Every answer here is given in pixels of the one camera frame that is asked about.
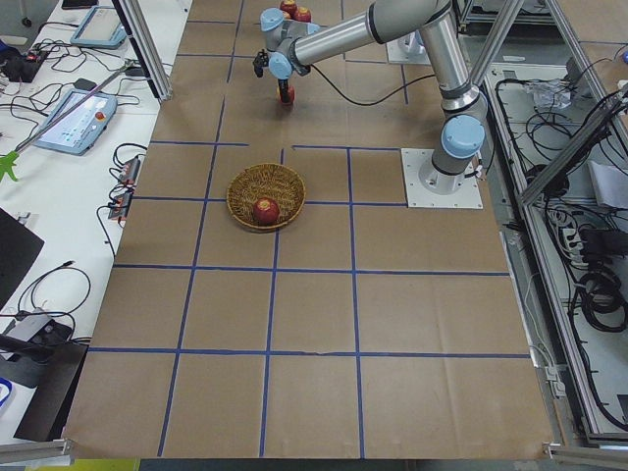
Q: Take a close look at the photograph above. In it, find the teach pendant tablet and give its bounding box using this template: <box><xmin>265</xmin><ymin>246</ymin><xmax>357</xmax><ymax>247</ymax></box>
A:
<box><xmin>70</xmin><ymin>6</ymin><xmax>128</xmax><ymax>49</ymax></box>
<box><xmin>34</xmin><ymin>92</ymin><xmax>118</xmax><ymax>155</ymax></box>

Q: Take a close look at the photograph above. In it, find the orange usb adapter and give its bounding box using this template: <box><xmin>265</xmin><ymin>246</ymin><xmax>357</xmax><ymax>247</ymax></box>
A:
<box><xmin>108</xmin><ymin>191</ymin><xmax>132</xmax><ymax>223</ymax></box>
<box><xmin>118</xmin><ymin>156</ymin><xmax>141</xmax><ymax>185</ymax></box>

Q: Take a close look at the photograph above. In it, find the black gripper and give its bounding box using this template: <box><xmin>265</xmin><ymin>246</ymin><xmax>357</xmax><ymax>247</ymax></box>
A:
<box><xmin>252</xmin><ymin>49</ymin><xmax>289</xmax><ymax>105</ymax></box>

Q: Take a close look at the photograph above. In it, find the grey hub device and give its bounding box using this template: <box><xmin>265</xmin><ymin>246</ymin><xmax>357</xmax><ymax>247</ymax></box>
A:
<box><xmin>4</xmin><ymin>315</ymin><xmax>52</xmax><ymax>344</ymax></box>

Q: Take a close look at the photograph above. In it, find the dark red basket apple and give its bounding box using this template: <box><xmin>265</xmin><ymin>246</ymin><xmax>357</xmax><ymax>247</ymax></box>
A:
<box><xmin>252</xmin><ymin>197</ymin><xmax>280</xmax><ymax>226</ymax></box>

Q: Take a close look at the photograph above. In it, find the teach pendant near tablet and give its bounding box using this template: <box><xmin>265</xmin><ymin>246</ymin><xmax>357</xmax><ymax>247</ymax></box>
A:
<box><xmin>34</xmin><ymin>92</ymin><xmax>118</xmax><ymax>155</ymax></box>

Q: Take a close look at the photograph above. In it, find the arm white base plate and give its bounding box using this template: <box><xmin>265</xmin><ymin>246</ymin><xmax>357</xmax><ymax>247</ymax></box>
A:
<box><xmin>400</xmin><ymin>148</ymin><xmax>484</xmax><ymax>210</ymax></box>
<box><xmin>386</xmin><ymin>30</ymin><xmax>430</xmax><ymax>66</ymax></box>

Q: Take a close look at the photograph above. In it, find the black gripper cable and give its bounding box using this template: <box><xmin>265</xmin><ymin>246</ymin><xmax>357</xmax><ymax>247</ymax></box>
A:
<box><xmin>311</xmin><ymin>63</ymin><xmax>438</xmax><ymax>105</ymax></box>

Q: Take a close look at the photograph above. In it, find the black power strip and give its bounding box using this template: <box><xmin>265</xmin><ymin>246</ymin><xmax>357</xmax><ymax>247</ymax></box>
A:
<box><xmin>579</xmin><ymin>229</ymin><xmax>627</xmax><ymax>265</ymax></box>

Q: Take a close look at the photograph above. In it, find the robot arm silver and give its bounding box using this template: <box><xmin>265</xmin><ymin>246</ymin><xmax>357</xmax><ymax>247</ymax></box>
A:
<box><xmin>253</xmin><ymin>1</ymin><xmax>487</xmax><ymax>195</ymax></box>

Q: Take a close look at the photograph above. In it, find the teach pendant far tablet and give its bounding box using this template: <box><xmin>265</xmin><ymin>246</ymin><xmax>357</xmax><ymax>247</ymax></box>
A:
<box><xmin>70</xmin><ymin>6</ymin><xmax>128</xmax><ymax>49</ymax></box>

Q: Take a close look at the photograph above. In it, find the aluminium frame post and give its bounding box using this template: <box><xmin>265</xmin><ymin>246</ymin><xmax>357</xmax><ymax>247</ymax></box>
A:
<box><xmin>112</xmin><ymin>0</ymin><xmax>173</xmax><ymax>103</ymax></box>

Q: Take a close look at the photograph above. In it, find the yellow red apple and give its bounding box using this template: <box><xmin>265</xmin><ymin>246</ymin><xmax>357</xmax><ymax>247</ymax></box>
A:
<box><xmin>277</xmin><ymin>85</ymin><xmax>295</xmax><ymax>105</ymax></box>

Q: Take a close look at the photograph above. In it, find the red apple plate back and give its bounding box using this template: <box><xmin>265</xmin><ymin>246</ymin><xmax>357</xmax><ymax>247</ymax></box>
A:
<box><xmin>292</xmin><ymin>7</ymin><xmax>312</xmax><ymax>23</ymax></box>

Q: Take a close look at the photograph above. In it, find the black box lower left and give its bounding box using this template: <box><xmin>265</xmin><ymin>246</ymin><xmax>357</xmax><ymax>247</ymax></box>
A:
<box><xmin>14</xmin><ymin>343</ymin><xmax>87</xmax><ymax>442</ymax></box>

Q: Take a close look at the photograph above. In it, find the red apple plate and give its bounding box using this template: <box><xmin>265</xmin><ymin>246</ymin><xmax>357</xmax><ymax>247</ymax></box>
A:
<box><xmin>280</xmin><ymin>0</ymin><xmax>297</xmax><ymax>16</ymax></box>
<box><xmin>292</xmin><ymin>7</ymin><xmax>312</xmax><ymax>23</ymax></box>

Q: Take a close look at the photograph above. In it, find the red apple plate left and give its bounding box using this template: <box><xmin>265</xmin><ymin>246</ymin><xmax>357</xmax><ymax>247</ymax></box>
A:
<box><xmin>280</xmin><ymin>0</ymin><xmax>297</xmax><ymax>16</ymax></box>

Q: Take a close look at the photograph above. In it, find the orange usb adapter lower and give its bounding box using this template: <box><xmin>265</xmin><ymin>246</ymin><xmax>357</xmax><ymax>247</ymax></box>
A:
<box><xmin>108</xmin><ymin>191</ymin><xmax>132</xmax><ymax>223</ymax></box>

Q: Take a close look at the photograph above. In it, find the black laptop corner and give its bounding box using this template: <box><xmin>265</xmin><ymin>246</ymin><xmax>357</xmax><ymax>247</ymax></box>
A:
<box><xmin>0</xmin><ymin>209</ymin><xmax>44</xmax><ymax>307</ymax></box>

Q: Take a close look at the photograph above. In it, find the green grabber stick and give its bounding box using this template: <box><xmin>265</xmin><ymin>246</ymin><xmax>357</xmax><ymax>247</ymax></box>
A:
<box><xmin>0</xmin><ymin>58</ymin><xmax>143</xmax><ymax>183</ymax></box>

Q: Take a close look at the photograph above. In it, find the brown wicker basket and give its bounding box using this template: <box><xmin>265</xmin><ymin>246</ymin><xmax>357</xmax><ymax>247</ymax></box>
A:
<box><xmin>227</xmin><ymin>163</ymin><xmax>306</xmax><ymax>233</ymax></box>

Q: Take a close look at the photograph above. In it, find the orange usb adapter upper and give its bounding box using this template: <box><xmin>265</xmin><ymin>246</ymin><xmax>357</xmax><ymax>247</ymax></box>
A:
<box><xmin>118</xmin><ymin>156</ymin><xmax>141</xmax><ymax>185</ymax></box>

